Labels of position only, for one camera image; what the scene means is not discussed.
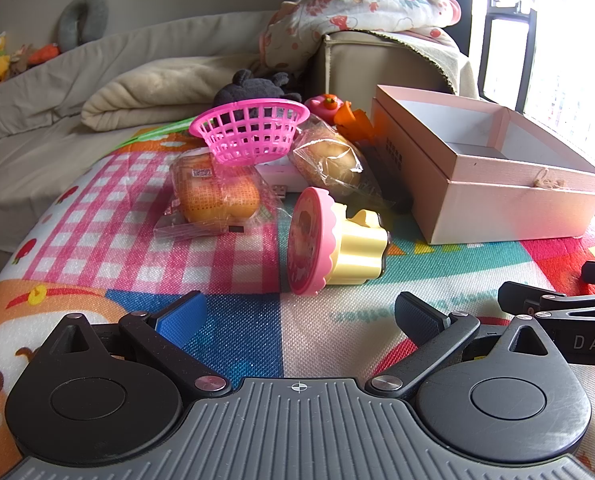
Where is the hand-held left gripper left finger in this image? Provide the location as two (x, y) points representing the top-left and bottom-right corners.
(37, 290), (230, 396)

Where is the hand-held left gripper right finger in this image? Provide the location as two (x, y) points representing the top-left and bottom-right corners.
(365, 291), (558, 398)

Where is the pink cardboard box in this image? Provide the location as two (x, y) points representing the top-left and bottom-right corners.
(370, 84), (595, 246)

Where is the packaged orange bread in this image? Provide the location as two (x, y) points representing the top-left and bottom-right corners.
(154, 152), (284, 236)

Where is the pink and yellow cupcake toy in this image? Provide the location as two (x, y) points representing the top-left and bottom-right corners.
(286, 186), (391, 296)

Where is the packaged pale bread roll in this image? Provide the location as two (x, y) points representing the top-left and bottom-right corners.
(288, 119), (384, 199)

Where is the pink plastic basket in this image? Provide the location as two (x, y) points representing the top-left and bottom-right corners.
(188, 98), (311, 166)

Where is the orange plastic toy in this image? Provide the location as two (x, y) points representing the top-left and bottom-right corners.
(333, 101), (379, 144)

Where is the black plush toy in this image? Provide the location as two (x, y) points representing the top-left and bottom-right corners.
(212, 69), (306, 109)

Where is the colourful play mat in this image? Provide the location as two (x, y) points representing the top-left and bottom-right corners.
(0, 119), (595, 476)

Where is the small white box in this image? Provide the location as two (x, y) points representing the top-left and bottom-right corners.
(254, 155), (309, 197)

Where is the folded beige blanket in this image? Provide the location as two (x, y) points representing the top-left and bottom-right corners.
(80, 54), (264, 132)

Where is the grey covered sofa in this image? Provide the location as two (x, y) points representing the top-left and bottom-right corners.
(0, 9), (323, 286)

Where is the olive edged towel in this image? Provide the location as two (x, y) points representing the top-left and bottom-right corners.
(376, 27), (479, 99)

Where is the beige ottoman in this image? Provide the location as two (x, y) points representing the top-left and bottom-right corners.
(311, 30), (461, 111)

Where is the orange plush toy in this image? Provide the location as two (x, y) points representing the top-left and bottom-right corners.
(27, 42), (61, 66)

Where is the grey neck pillow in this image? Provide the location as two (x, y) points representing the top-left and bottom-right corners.
(58, 0), (109, 51)

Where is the floral white blanket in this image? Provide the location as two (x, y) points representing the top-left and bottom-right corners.
(258, 0), (463, 79)

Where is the black window frame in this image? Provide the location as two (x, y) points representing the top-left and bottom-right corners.
(469, 0), (539, 112)

